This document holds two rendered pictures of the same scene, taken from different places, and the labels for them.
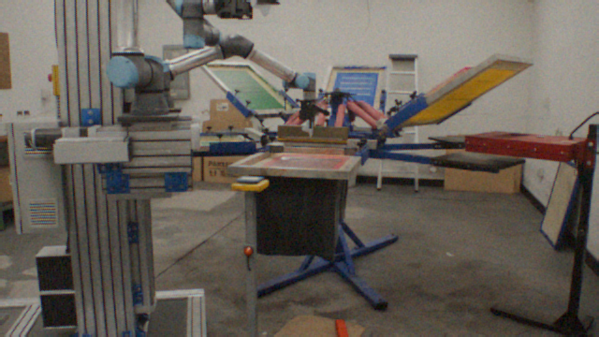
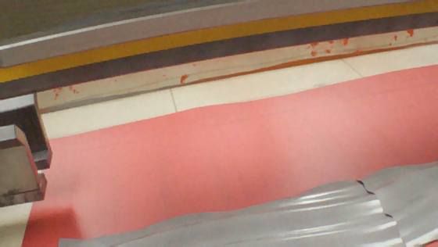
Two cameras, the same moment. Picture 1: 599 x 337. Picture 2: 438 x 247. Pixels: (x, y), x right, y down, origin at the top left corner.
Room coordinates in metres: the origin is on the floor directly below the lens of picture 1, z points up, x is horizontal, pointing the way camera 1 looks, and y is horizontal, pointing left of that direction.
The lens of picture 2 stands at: (2.70, 0.15, 1.13)
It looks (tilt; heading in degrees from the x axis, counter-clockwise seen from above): 28 degrees down; 340
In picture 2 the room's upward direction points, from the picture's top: 7 degrees counter-clockwise
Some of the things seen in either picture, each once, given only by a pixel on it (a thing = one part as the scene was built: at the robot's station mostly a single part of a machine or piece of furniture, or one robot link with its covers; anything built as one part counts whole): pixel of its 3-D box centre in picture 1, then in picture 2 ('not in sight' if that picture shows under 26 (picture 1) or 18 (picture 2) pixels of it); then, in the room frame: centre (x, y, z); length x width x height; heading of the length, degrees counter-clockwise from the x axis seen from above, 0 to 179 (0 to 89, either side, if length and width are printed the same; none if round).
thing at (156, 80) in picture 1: (147, 72); not in sight; (2.01, 0.65, 1.42); 0.13 x 0.12 x 0.14; 167
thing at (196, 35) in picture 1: (196, 34); not in sight; (1.84, 0.42, 1.56); 0.11 x 0.08 x 0.11; 167
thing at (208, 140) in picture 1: (212, 130); not in sight; (3.48, 0.68, 1.05); 1.08 x 0.61 x 0.23; 108
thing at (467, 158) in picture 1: (416, 157); not in sight; (3.31, -0.68, 0.91); 1.34 x 0.40 x 0.08; 48
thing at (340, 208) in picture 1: (341, 207); not in sight; (2.63, -0.16, 0.74); 0.46 x 0.04 x 0.42; 168
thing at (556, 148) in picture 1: (531, 145); not in sight; (2.81, -1.24, 1.06); 0.61 x 0.46 x 0.12; 48
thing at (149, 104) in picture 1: (149, 101); not in sight; (2.02, 0.65, 1.31); 0.15 x 0.15 x 0.10
